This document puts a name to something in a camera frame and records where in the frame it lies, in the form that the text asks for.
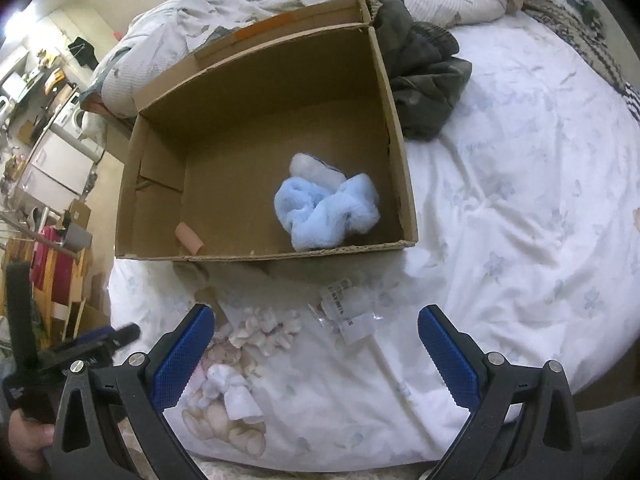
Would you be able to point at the cardboard box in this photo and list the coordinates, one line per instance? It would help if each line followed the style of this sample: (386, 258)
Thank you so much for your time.
(240, 160)

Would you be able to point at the red garment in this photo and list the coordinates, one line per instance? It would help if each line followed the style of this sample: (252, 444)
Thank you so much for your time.
(50, 265)

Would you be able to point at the striped knitted blanket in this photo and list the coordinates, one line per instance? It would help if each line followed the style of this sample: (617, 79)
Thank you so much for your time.
(575, 30)

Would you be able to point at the white fluffy cloth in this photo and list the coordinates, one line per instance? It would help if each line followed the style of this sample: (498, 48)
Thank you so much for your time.
(312, 167)

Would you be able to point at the black hanging garment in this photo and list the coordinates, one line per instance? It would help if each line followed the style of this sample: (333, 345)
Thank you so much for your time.
(82, 50)

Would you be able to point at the clear plastic labelled packet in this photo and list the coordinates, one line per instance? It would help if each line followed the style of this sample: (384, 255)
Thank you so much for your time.
(345, 300)
(360, 329)

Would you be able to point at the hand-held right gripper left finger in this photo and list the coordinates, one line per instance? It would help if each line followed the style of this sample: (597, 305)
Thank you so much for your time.
(182, 360)

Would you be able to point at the small white sock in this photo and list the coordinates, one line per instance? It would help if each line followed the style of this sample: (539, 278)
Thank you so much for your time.
(235, 392)

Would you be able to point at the dark green garment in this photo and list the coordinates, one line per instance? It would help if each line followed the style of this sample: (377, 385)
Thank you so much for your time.
(425, 85)

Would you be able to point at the white ruffled cloth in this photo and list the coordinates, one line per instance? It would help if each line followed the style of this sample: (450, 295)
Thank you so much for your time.
(260, 332)

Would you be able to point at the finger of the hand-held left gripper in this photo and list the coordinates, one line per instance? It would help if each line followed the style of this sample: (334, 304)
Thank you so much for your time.
(107, 337)
(21, 310)

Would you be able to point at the light blue fluffy cloth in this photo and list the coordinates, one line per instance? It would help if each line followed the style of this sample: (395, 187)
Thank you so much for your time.
(320, 215)

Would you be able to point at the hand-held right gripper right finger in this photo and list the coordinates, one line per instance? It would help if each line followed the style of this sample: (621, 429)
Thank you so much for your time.
(445, 360)

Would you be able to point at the white washing machine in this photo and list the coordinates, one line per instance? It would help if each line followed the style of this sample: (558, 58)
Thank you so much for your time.
(70, 117)

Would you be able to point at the white plastic strip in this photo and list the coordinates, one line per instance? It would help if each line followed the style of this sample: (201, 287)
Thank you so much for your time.
(395, 375)

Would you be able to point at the pink cardboard tube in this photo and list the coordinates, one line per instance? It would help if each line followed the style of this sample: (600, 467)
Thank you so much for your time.
(190, 239)

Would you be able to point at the white floral bed sheet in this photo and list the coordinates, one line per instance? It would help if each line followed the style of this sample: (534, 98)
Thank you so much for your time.
(500, 210)

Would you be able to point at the person's left hand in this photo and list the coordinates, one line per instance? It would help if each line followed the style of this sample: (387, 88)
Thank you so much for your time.
(27, 440)

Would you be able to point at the white refrigerator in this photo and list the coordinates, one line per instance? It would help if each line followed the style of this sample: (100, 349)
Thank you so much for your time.
(55, 165)

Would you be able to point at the wooden rack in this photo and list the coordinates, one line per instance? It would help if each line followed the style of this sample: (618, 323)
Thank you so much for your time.
(65, 310)

